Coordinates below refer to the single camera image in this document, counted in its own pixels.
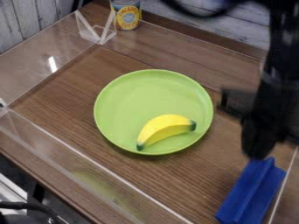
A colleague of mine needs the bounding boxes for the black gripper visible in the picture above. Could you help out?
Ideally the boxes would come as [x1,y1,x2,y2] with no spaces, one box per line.
[219,5,299,139]

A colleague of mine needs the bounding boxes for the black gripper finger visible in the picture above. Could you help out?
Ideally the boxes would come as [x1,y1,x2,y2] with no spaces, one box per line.
[240,114,277,159]

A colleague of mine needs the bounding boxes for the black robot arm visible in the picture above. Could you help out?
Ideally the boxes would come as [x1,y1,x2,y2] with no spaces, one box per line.
[161,0,299,159]

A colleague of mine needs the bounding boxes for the green round plate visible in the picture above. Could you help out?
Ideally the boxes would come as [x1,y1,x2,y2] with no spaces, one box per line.
[93,69,213,156]

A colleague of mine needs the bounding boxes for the yellow toy banana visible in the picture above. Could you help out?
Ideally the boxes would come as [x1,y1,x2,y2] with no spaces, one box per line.
[136,114,197,151]

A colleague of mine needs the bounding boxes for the yellow labelled tin can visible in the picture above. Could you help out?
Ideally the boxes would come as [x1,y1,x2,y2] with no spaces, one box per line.
[110,0,141,31]

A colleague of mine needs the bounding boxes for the clear acrylic corner bracket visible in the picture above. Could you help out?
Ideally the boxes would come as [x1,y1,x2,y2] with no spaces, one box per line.
[74,10,117,46]

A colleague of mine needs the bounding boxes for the clear acrylic front wall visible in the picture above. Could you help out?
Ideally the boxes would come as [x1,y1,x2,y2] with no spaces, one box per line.
[0,108,192,224]

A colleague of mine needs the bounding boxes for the black cable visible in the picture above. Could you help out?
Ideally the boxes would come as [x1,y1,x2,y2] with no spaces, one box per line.
[0,200,60,224]

